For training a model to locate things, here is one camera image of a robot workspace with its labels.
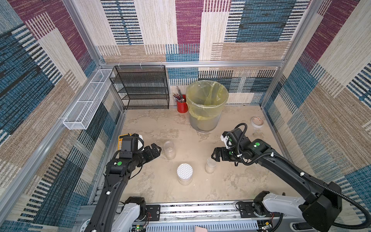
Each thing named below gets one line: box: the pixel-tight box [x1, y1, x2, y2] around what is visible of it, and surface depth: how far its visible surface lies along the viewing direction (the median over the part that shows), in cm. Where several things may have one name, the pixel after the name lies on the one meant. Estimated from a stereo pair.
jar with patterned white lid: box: [176, 163, 194, 187], surface depth 77 cm
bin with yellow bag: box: [185, 80, 229, 133], surface depth 99 cm
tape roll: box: [250, 116, 264, 129], surface depth 111 cm
